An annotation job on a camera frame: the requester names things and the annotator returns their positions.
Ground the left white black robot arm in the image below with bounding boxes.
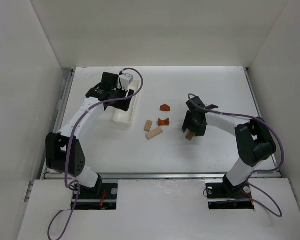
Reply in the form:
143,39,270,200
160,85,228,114
45,72,137,192

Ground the white plastic tray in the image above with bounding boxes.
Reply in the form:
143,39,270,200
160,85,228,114
111,79,142,129

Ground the orange arch wood block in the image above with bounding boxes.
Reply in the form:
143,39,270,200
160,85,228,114
157,118,170,126

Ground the dark walnut wood block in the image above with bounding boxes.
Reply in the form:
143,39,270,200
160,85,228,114
185,131,196,141

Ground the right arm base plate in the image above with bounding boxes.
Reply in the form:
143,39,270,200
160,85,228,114
203,182,255,210

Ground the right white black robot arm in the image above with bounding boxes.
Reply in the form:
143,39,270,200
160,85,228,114
181,93,277,193

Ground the short light wood block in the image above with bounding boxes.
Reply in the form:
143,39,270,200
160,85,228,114
144,120,153,132

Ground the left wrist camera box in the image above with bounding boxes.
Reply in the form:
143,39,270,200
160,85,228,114
117,72,134,91

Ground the long light wood block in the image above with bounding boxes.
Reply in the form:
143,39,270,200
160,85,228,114
145,127,163,140

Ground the left aluminium rail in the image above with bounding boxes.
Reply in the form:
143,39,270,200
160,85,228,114
37,68,75,180

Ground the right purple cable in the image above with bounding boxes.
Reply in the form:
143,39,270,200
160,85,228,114
187,93,283,218

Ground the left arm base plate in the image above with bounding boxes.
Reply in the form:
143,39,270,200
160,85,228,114
74,182,119,211

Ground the orange roof wood block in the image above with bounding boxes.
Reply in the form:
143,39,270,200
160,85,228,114
159,104,171,112

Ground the front aluminium rail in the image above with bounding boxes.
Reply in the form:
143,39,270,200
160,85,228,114
42,170,282,180

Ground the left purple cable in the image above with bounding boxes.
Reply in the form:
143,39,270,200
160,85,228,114
48,67,144,240

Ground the purple cable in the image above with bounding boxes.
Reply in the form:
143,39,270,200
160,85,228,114
187,93,283,218
48,67,144,240

